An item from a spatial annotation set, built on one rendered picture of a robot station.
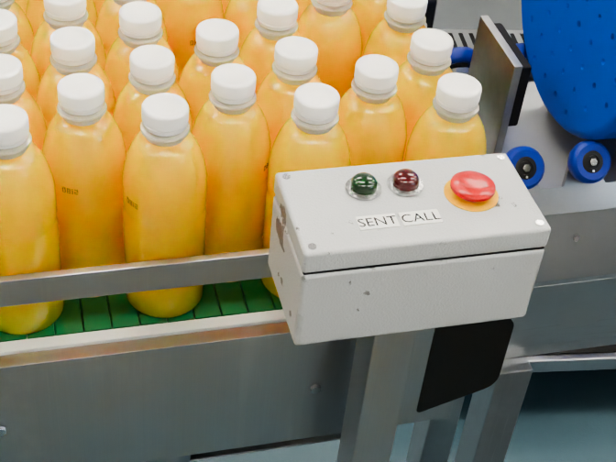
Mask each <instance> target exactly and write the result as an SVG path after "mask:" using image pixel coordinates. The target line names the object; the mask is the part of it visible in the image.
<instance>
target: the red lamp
mask: <svg viewBox="0 0 616 462"><path fill-rule="evenodd" d="M419 183H420V179H419V176H418V174H417V173H416V172H415V171H413V170H410V169H401V170H397V171H396V172H395V173H394V175H393V177H392V184H393V186H394V187H396V188H397V189H399V190H401V191H406V192H410V191H414V190H416V189H417V188H418V187H419Z"/></svg>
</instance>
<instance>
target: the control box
mask: <svg viewBox="0 0 616 462"><path fill-rule="evenodd" d="M401 169H410V170H412V171H415V172H416V173H417V174H418V176H419V179H420V183H419V187H418V188H417V189H416V190H414V191H410V192H406V191H401V190H399V189H397V188H396V187H394V186H393V184H392V177H393V175H394V173H395V172H396V171H398V170H401ZM461 171H477V172H480V173H483V174H485V175H487V176H488V177H490V178H491V179H492V180H493V181H494V183H495V186H496V190H495V193H494V195H493V196H492V197H491V198H490V199H488V200H487V201H484V202H470V201H467V200H464V199H462V198H460V197H458V196H457V195H456V194H454V192H453V191H452V190H451V187H450V182H451V179H452V177H453V176H454V175H455V174H456V173H458V172H461ZM360 172H367V173H370V174H371V175H373V176H374V177H375V178H376V179H377V181H378V189H377V190H376V192H374V193H373V194H371V195H361V194H357V193H355V192H353V191H352V190H351V188H350V181H351V179H352V177H353V176H354V175H355V174H357V173H360ZM274 192H275V196H274V198H273V208H272V218H271V230H270V241H269V261H268V263H269V268H270V271H271V275H272V278H273V280H274V283H275V286H276V289H277V292H278V295H279V297H280V303H281V306H282V309H283V312H284V314H285V317H286V320H287V323H288V327H289V329H290V332H291V337H292V340H293V343H294V344H295V345H306V344H313V343H321V342H328V341H336V340H343V339H350V338H358V337H365V336H379V335H386V334H394V333H401V332H409V331H416V330H424V329H431V328H438V327H446V326H453V325H467V324H474V323H482V322H489V321H497V320H504V319H512V318H519V317H524V316H525V314H526V311H527V307H528V304H529V301H530V298H531V295H532V291H533V288H534V283H535V280H536V277H537V273H538V270H539V268H540V264H541V261H542V258H543V254H544V248H545V246H546V244H547V241H548V238H549V236H550V232H551V227H550V226H549V224H548V223H547V222H546V220H545V218H544V216H543V214H542V213H541V211H540V209H539V208H538V206H537V204H536V203H535V201H534V199H533V197H532V195H531V194H530V193H529V191H528V190H527V188H526V186H525V185H524V183H523V181H522V179H521V177H520V176H519V174H518V173H517V171H516V169H515V168H514V167H513V165H512V163H511V161H510V160H509V158H508V156H507V155H506V154H505V153H497V154H486V155H476V156H465V157H454V158H444V159H424V160H414V161H403V162H392V163H381V164H371V165H361V166H350V167H340V168H329V169H319V170H298V171H288V172H278V173H276V175H275V182H274ZM432 212H433V213H434V216H435V218H442V219H434V217H433V215H432ZM424 213H425V214H426V216H427V218H428V219H434V220H426V218H425V216H424ZM415 214H418V215H419V216H420V217H422V218H423V219H424V220H425V221H424V220H423V219H422V218H420V219H416V222H414V220H415ZM391 215H395V216H392V219H393V221H394V223H393V222H392V221H391V218H390V217H386V216H391ZM403 215H405V216H404V217H403V219H404V220H405V221H412V220H413V221H412V222H405V221H403V220H402V216H403ZM383 216H384V217H385V220H386V222H387V225H386V224H384V223H385V221H384V219H383ZM374 217H375V218H377V219H379V220H380V221H379V220H377V219H376V220H377V223H378V225H377V224H376V222H375V220H374ZM365 218H372V219H368V221H369V222H370V221H373V222H372V223H369V225H372V226H368V223H367V221H366V219H365ZM358 219H363V220H359V221H360V222H362V223H364V224H366V226H363V224H361V223H360V222H358ZM381 221H382V222H384V223H382V222H381ZM362 226H363V227H362Z"/></svg>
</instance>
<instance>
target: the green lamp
mask: <svg viewBox="0 0 616 462"><path fill-rule="evenodd" d="M350 188H351V190H352V191H353V192H354V193H357V194H361V195H371V194H373V193H375V192H376V191H377V189H378V181H377V179H376V178H375V177H374V176H373V175H371V174H370V173H367V172H360V173H357V174H355V175H354V176H353V177H352V179H351V181H350Z"/></svg>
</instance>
